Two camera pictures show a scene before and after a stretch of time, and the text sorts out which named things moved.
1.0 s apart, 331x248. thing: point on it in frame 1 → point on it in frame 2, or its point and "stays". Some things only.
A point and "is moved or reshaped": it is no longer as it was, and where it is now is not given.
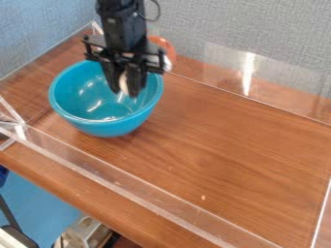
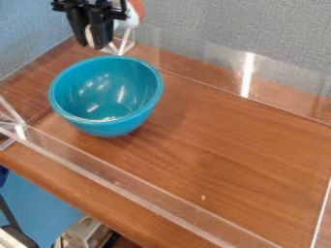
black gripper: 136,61 → 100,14
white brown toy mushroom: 168,55 is moved or reshaped
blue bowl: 89,105 stays
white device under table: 87,234 stays
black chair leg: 13,228 stays
